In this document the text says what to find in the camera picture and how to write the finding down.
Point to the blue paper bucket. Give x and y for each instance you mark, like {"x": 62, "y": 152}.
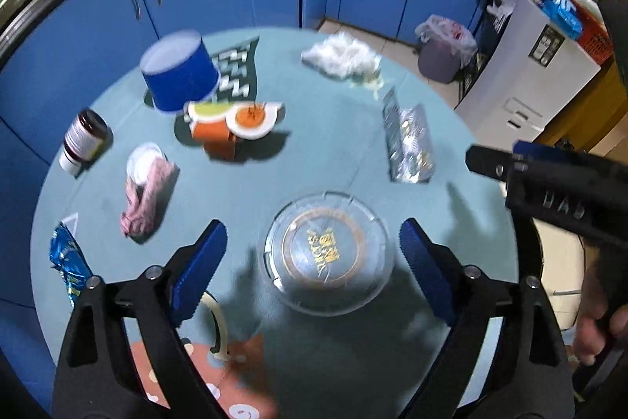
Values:
{"x": 179, "y": 73}

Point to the white round lid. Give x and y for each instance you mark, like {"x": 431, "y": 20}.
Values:
{"x": 143, "y": 161}

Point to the orange dotted mat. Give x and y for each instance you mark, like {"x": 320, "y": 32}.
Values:
{"x": 230, "y": 382}

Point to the orange box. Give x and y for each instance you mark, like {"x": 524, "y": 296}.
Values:
{"x": 216, "y": 141}

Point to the white appliance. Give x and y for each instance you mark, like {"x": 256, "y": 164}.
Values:
{"x": 530, "y": 80}

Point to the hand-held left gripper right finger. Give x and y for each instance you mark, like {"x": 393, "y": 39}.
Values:
{"x": 419, "y": 254}

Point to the brown medicine bottle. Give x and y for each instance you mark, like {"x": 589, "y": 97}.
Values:
{"x": 83, "y": 141}

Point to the pink cloth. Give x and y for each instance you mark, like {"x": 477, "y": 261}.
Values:
{"x": 144, "y": 203}

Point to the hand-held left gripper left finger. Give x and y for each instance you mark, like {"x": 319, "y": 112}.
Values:
{"x": 206, "y": 257}

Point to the wooden cabinet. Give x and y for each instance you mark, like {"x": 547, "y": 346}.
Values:
{"x": 598, "y": 105}

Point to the clear round plastic lid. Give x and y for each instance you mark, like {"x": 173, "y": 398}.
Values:
{"x": 328, "y": 252}

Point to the blue foil snack packet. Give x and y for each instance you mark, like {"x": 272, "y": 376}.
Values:
{"x": 68, "y": 267}

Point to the red plastic basket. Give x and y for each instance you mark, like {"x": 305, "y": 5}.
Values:
{"x": 596, "y": 33}

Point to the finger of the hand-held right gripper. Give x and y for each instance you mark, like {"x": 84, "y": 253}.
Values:
{"x": 490, "y": 164}
{"x": 544, "y": 149}

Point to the dark green zigzag placemat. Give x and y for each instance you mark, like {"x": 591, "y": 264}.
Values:
{"x": 240, "y": 75}

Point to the blue and white packet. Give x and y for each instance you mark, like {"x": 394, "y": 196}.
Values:
{"x": 557, "y": 9}

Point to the white and red plastic bag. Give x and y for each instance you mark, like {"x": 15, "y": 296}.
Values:
{"x": 446, "y": 31}

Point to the person's right hand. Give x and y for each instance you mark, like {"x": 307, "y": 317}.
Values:
{"x": 591, "y": 325}

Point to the grey trash bin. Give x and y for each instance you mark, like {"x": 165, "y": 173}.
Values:
{"x": 439, "y": 60}

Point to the crumpled white plastic wrap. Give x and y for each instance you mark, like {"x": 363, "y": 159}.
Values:
{"x": 341, "y": 55}

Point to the silver foil packet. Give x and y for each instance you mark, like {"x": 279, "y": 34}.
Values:
{"x": 412, "y": 144}

